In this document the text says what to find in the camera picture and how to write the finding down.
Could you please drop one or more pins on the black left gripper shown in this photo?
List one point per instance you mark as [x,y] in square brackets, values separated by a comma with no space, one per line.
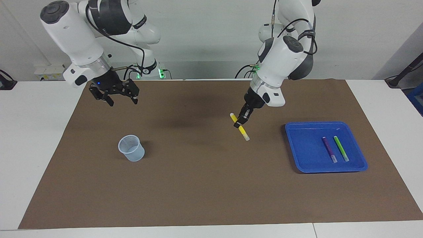
[252,104]

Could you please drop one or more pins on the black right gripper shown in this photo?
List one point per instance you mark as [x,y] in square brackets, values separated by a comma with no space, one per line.
[109,84]

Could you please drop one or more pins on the yellow pen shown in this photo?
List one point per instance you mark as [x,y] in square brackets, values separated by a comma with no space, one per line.
[243,131]

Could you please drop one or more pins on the purple pen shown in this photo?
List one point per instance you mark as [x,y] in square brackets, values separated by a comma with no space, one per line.
[329,149]

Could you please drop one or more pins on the green pen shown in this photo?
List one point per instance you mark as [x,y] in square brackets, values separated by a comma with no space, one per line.
[341,148]

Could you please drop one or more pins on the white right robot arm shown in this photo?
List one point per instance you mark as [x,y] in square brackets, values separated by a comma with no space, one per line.
[76,39]

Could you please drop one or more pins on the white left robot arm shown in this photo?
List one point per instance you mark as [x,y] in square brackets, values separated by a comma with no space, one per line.
[284,62]

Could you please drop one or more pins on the blue plastic tray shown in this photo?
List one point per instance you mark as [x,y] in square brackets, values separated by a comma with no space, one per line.
[307,148]

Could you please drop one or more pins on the brown table mat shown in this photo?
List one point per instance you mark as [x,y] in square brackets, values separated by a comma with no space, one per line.
[211,165]

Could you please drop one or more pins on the clear plastic cup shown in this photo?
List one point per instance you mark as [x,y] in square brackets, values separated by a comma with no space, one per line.
[134,152]

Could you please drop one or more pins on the white power strip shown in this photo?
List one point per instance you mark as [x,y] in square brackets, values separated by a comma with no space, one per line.
[49,71]

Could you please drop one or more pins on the black table clamp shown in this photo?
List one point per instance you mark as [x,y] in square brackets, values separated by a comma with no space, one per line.
[6,82]

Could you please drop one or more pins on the blue box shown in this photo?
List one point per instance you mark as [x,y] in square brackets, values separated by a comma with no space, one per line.
[417,99]

